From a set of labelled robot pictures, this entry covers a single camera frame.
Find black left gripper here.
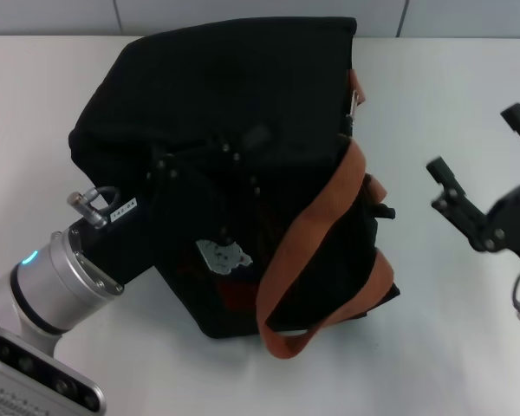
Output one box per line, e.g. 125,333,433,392
79,122,272,289

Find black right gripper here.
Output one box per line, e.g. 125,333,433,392
426,103,520,257

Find black food bag orange handles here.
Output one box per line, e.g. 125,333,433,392
68,16,402,361

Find metal zipper pull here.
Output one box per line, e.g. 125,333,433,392
346,89,361,119

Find left gripper cable connector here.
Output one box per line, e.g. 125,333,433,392
66,185,120,227

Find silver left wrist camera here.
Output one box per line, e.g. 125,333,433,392
0,328,107,416

